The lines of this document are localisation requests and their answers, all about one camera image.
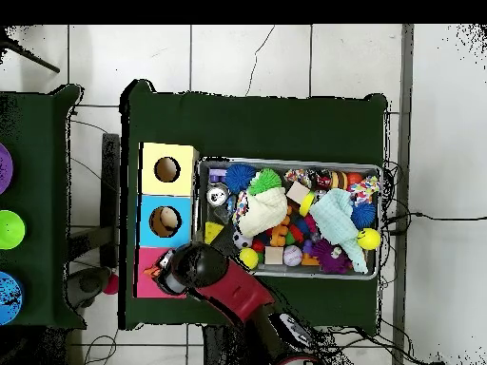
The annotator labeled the plain yellow foam ball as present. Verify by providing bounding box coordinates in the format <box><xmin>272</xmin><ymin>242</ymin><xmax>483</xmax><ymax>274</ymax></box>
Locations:
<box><xmin>238</xmin><ymin>247</ymin><xmax>261</xmax><ymax>270</ymax></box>

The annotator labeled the white baseball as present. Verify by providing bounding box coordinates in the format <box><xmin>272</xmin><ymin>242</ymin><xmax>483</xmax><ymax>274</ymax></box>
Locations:
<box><xmin>282</xmin><ymin>244</ymin><xmax>304</xmax><ymax>266</ymax></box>

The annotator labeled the black tripod leg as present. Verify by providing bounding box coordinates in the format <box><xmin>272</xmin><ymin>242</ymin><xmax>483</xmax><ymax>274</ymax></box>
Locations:
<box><xmin>0</xmin><ymin>26</ymin><xmax>61</xmax><ymax>74</ymax></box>

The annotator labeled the wooden box with three holes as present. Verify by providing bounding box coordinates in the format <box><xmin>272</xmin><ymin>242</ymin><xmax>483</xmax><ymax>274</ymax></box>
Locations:
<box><xmin>134</xmin><ymin>142</ymin><xmax>200</xmax><ymax>299</ymax></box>

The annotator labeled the crushed silver can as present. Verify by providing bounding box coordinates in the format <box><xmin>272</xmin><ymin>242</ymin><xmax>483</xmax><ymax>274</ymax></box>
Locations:
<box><xmin>205</xmin><ymin>182</ymin><xmax>230</xmax><ymax>207</ymax></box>

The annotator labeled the silver mesh bin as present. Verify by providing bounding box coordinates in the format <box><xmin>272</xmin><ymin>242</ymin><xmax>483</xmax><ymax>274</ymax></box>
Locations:
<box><xmin>191</xmin><ymin>156</ymin><xmax>382</xmax><ymax>280</ymax></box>

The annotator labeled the lime green stacking cup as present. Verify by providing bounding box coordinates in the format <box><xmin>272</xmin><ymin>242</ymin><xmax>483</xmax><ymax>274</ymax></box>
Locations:
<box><xmin>0</xmin><ymin>209</ymin><xmax>27</xmax><ymax>250</ymax></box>

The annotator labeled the cream cloth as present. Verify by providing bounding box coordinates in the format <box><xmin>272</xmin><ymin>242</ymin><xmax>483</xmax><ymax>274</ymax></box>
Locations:
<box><xmin>237</xmin><ymin>185</ymin><xmax>289</xmax><ymax>239</ymax></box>

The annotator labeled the green spiky rubber ball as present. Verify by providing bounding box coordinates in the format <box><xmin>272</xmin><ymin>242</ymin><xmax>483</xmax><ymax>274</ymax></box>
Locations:
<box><xmin>246</xmin><ymin>167</ymin><xmax>283</xmax><ymax>196</ymax></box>

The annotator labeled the black power cable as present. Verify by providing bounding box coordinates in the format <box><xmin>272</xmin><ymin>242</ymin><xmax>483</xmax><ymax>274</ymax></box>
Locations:
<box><xmin>384</xmin><ymin>211</ymin><xmax>487</xmax><ymax>226</ymax></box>

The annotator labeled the blue spiky rubber ball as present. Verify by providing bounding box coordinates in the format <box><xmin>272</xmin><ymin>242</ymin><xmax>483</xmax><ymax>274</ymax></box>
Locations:
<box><xmin>350</xmin><ymin>202</ymin><xmax>378</xmax><ymax>230</ymax></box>
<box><xmin>224</xmin><ymin>163</ymin><xmax>258</xmax><ymax>194</ymax></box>

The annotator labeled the light blue cloth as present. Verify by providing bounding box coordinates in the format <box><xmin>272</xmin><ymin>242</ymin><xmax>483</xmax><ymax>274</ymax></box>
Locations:
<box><xmin>309</xmin><ymin>187</ymin><xmax>369</xmax><ymax>275</ymax></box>

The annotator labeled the multicoloured rope toy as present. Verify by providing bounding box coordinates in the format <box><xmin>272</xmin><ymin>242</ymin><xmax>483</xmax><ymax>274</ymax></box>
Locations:
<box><xmin>347</xmin><ymin>175</ymin><xmax>381</xmax><ymax>204</ymax></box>

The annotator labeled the blue stacking cup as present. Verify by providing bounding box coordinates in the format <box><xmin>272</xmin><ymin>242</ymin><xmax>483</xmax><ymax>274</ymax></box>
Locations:
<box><xmin>0</xmin><ymin>270</ymin><xmax>25</xmax><ymax>326</ymax></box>

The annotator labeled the purple stacking cup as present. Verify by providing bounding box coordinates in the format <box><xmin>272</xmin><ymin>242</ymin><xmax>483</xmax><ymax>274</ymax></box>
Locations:
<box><xmin>0</xmin><ymin>142</ymin><xmax>14</xmax><ymax>196</ymax></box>

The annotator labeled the dark green table cloth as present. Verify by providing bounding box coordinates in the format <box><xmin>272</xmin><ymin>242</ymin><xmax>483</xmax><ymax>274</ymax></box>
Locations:
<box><xmin>119</xmin><ymin>79</ymin><xmax>389</xmax><ymax>337</ymax></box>
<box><xmin>0</xmin><ymin>84</ymin><xmax>87</xmax><ymax>330</ymax></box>

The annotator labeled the grey pendant with red button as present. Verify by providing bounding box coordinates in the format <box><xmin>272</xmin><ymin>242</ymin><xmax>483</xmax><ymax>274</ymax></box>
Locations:
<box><xmin>67</xmin><ymin>265</ymin><xmax>120</xmax><ymax>310</ymax></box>

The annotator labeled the yellow plastic ball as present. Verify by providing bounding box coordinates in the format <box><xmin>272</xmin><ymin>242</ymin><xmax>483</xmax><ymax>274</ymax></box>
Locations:
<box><xmin>356</xmin><ymin>227</ymin><xmax>382</xmax><ymax>251</ymax></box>

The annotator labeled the small soccer ball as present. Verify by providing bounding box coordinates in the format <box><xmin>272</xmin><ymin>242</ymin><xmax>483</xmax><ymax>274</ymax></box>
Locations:
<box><xmin>232</xmin><ymin>232</ymin><xmax>254</xmax><ymax>250</ymax></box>

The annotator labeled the purple spiky toy with eyes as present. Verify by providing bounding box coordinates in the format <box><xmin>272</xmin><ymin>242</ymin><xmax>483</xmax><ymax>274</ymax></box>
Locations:
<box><xmin>309</xmin><ymin>239</ymin><xmax>353</xmax><ymax>275</ymax></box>

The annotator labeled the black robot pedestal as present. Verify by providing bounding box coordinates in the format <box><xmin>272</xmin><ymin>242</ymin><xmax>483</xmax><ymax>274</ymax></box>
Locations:
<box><xmin>203</xmin><ymin>324</ymin><xmax>260</xmax><ymax>365</ymax></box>

